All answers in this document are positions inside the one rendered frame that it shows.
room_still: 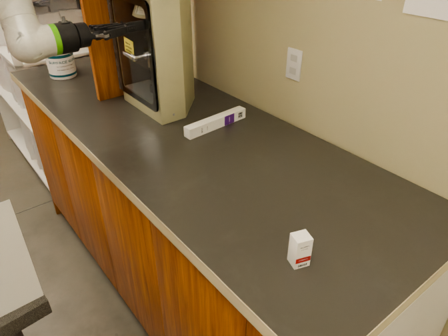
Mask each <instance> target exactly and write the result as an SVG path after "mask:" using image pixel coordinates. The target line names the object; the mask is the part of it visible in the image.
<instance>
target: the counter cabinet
mask: <svg viewBox="0 0 448 336"><path fill-rule="evenodd" d="M21 92H22V95H23V99H24V102H25V106H26V109H27V113H28V116H29V120H30V123H31V127H32V130H33V134H34V137H35V141H36V144H37V148H38V151H39V155H40V158H41V162H42V165H43V169H44V172H45V176H46V179H47V183H48V186H49V190H50V193H51V197H52V200H53V204H54V207H55V211H56V214H60V213H62V214H63V216H64V217H65V218H66V220H67V221H68V223H69V224H70V226H71V227H72V228H73V230H74V231H75V232H76V234H77V235H78V237H79V238H80V240H81V241H82V242H83V244H84V245H85V246H86V248H87V249H88V251H89V252H90V254H91V255H92V256H93V258H94V259H95V260H96V262H97V263H98V265H99V266H100V268H101V269H102V270H103V272H104V273H105V274H106V276H107V277H108V279H109V280H110V282H111V283H112V284H113V286H114V287H115V288H116V290H117V291H118V293H119V294H120V296H121V297H122V298H123V300H124V301H125V302H126V304H127V305H128V307H129V308H130V310H131V311H132V312H133V314H134V315H135V316H136V318H137V319H138V321H139V322H140V324H141V325H142V326H143V328H144V329H145V330H146V332H147V333H148V335H149V336H262V334H260V332H258V330H256V328H255V327H254V326H253V325H252V324H251V323H250V322H249V321H248V320H247V319H246V318H245V317H244V316H243V315H242V314H241V313H240V312H239V311H238V310H237V309H236V308H235V307H234V306H233V305H232V304H231V303H230V302H229V301H228V300H227V299H226V298H225V297H224V296H223V295H222V293H221V292H220V291H219V290H218V289H217V288H216V287H215V286H214V285H213V284H212V283H211V282H210V281H209V280H208V279H207V278H206V277H205V276H204V275H203V274H202V273H201V272H200V271H199V270H198V269H197V268H196V267H195V266H194V265H193V264H192V263H191V262H190V261H189V260H188V259H187V258H186V256H184V254H182V252H180V250H178V248H176V246H174V244H172V242H170V240H168V238H166V236H164V234H162V232H160V230H158V228H156V226H154V224H153V223H152V222H151V221H150V220H149V219H148V218H147V217H146V216H145V215H144V214H143V213H142V212H141V211H140V210H139V209H138V208H137V207H136V206H135V205H134V204H133V203H132V202H131V201H130V200H129V199H128V198H127V197H126V196H125V195H124V194H123V193H122V192H121V191H120V190H119V188H118V187H117V186H116V185H115V184H114V183H113V182H112V181H111V180H110V179H109V178H108V177H107V176H106V175H105V174H104V173H103V172H102V171H101V170H100V169H99V168H98V167H97V166H96V165H95V164H94V163H93V162H92V161H91V160H90V159H89V158H88V157H87V156H86V154H84V152H82V150H80V148H78V146H76V144H74V142H72V140H70V138H68V136H66V134H64V132H62V130H60V128H58V126H56V124H54V122H53V121H52V120H51V119H50V118H49V117H48V116H47V115H46V114H45V113H44V112H43V111H42V110H41V109H40V108H39V107H38V106H37V105H36V104H35V103H34V102H33V101H32V100H31V99H30V98H29V97H28V96H27V95H26V94H25V93H24V92H23V91H22V90H21ZM447 319H448V270H447V271H446V272H444V274H442V276H440V278H438V280H436V282H434V283H433V284H432V285H431V286H430V287H429V288H428V289H427V290H426V291H425V292H424V293H422V294H421V295H420V296H419V297H418V298H417V299H416V300H415V301H414V302H413V303H412V304H410V306H408V308H406V310H404V312H402V314H400V315H399V316H398V317H397V318H396V319H395V320H394V321H393V322H392V323H391V324H390V325H388V326H387V327H386V328H385V329H384V330H383V331H382V332H381V333H380V334H379V335H378V336H440V334H441V332H442V330H443V328H444V326H445V323H446V321H447Z"/></svg>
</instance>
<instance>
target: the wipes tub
mask: <svg viewBox="0 0 448 336"><path fill-rule="evenodd" d="M45 60H46V63H47V68H48V71H49V75H50V78H52V79H54V80H67V79H72V78H74V77H75V76H76V75H77V70H76V66H75V60H74V56H73V53H72V55H70V54H69V53H68V54H63V55H57V56H53V57H49V58H46V59H45Z"/></svg>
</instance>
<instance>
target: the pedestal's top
mask: <svg viewBox="0 0 448 336"><path fill-rule="evenodd" d="M50 313H52V310H51V306H50V304H49V301H48V299H47V298H46V296H45V295H44V296H42V297H40V298H38V299H36V300H34V301H32V302H30V303H28V304H26V305H24V306H22V307H20V308H18V309H16V310H14V311H12V312H10V313H8V314H6V315H4V316H2V317H0V336H13V335H15V334H16V333H18V332H20V331H22V330H23V329H25V328H26V327H28V326H30V325H32V324H34V323H35V322H37V321H38V320H40V319H42V318H44V317H45V316H47V315H48V314H50Z"/></svg>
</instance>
